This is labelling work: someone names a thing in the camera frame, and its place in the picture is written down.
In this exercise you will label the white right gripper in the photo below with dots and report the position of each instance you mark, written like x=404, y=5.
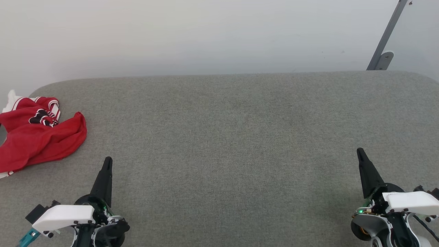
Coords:
x=411, y=202

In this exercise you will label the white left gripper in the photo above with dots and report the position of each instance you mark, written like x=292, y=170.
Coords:
x=65, y=216

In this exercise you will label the red and white basketball jersey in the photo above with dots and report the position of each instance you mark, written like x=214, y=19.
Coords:
x=34, y=140

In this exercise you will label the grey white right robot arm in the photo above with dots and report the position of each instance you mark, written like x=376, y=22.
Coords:
x=377, y=223

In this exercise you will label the glass partition panel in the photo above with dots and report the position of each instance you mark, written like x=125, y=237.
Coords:
x=418, y=34

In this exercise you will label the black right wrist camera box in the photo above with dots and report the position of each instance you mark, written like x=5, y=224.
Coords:
x=435, y=193

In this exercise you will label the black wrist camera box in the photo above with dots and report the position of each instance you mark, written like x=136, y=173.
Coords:
x=36, y=212
x=435, y=193

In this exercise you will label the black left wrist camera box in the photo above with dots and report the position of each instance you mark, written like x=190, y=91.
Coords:
x=36, y=212

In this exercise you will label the grey metal frame bracket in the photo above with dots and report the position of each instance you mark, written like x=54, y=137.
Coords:
x=386, y=60

